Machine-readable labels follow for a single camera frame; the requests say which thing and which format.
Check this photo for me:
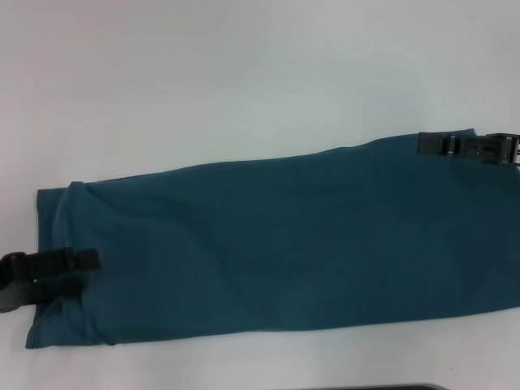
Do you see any teal blue printed t-shirt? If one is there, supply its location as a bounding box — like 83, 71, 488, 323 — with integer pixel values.
24, 128, 520, 351

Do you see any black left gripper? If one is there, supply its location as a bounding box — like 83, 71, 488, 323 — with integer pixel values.
0, 247, 101, 314

